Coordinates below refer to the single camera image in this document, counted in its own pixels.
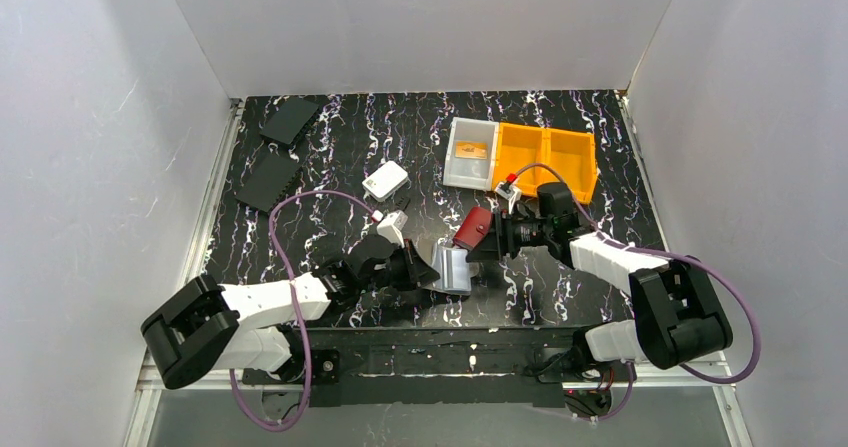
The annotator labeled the gold credit card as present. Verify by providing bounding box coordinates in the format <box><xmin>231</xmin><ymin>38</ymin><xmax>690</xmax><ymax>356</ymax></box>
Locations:
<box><xmin>454</xmin><ymin>141</ymin><xmax>489</xmax><ymax>160</ymax></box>

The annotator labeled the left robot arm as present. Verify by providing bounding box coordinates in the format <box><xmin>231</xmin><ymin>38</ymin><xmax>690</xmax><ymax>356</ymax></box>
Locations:
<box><xmin>140</xmin><ymin>234</ymin><xmax>441</xmax><ymax>390</ymax></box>

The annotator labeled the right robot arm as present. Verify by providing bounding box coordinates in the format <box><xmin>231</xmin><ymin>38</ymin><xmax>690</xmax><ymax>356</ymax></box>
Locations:
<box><xmin>453</xmin><ymin>182</ymin><xmax>733</xmax><ymax>370</ymax></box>

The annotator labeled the red card holder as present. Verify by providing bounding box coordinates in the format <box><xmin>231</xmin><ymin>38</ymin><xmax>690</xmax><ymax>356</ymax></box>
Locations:
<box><xmin>452</xmin><ymin>206</ymin><xmax>493</xmax><ymax>250</ymax></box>

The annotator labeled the white plastic bin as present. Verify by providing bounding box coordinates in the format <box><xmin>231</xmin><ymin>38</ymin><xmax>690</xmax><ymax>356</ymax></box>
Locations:
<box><xmin>442</xmin><ymin>117</ymin><xmax>500</xmax><ymax>191</ymax></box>

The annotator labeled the black comb piece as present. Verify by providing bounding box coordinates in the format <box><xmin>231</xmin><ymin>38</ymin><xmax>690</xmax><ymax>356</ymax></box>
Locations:
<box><xmin>393</xmin><ymin>196</ymin><xmax>411</xmax><ymax>212</ymax></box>

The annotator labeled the white box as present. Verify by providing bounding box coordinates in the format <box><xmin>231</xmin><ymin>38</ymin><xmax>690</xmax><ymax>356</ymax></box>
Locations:
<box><xmin>362</xmin><ymin>161</ymin><xmax>409</xmax><ymax>202</ymax></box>

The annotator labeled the orange plastic bin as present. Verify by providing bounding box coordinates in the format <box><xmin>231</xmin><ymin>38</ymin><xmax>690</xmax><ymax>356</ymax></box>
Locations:
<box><xmin>540</xmin><ymin>128</ymin><xmax>598</xmax><ymax>205</ymax></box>
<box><xmin>491</xmin><ymin>122</ymin><xmax>550</xmax><ymax>189</ymax></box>

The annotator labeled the black base bar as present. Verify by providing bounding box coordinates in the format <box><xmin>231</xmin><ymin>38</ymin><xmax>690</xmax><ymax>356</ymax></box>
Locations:
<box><xmin>241</xmin><ymin>324</ymin><xmax>654</xmax><ymax>409</ymax></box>

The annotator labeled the black ridged block near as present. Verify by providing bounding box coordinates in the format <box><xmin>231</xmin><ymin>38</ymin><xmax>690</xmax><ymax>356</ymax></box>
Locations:
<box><xmin>236</xmin><ymin>154</ymin><xmax>303</xmax><ymax>214</ymax></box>

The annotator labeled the black ridged block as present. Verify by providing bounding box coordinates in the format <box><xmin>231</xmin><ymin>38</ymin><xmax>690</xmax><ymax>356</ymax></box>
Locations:
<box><xmin>261</xmin><ymin>98</ymin><xmax>320</xmax><ymax>148</ymax></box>
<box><xmin>236</xmin><ymin>154</ymin><xmax>303</xmax><ymax>214</ymax></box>

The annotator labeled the black ridged block far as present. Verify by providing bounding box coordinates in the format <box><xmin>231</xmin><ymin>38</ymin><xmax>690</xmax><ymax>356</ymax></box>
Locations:
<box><xmin>261</xmin><ymin>98</ymin><xmax>320</xmax><ymax>148</ymax></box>

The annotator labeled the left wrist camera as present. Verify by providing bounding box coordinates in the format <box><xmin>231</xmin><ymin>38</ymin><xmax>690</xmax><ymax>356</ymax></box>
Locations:
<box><xmin>371</xmin><ymin>210</ymin><xmax>408</xmax><ymax>246</ymax></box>

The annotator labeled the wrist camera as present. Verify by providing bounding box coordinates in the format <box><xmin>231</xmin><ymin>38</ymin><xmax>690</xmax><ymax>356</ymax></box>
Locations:
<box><xmin>371</xmin><ymin>210</ymin><xmax>408</xmax><ymax>246</ymax></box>
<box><xmin>493</xmin><ymin>173</ymin><xmax>523</xmax><ymax>213</ymax></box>

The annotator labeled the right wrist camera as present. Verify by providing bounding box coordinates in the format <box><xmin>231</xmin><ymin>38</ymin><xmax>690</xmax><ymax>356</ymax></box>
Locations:
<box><xmin>493</xmin><ymin>173</ymin><xmax>523</xmax><ymax>213</ymax></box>

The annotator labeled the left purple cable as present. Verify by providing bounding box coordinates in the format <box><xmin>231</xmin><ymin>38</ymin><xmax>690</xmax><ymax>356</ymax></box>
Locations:
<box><xmin>228</xmin><ymin>189</ymin><xmax>382</xmax><ymax>432</ymax></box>

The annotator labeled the purple cable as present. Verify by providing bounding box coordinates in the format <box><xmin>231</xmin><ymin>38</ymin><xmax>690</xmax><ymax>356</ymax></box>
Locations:
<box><xmin>506</xmin><ymin>162</ymin><xmax>763</xmax><ymax>422</ymax></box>
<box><xmin>228</xmin><ymin>189</ymin><xmax>382</xmax><ymax>432</ymax></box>

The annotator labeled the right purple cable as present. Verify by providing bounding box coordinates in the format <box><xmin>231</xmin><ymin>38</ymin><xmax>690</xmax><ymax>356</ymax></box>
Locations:
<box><xmin>506</xmin><ymin>162</ymin><xmax>763</xmax><ymax>422</ymax></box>

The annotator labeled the aluminium frame rail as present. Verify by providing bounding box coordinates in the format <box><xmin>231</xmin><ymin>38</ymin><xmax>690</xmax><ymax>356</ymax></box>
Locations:
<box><xmin>123</xmin><ymin>99</ymin><xmax>246</xmax><ymax>446</ymax></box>

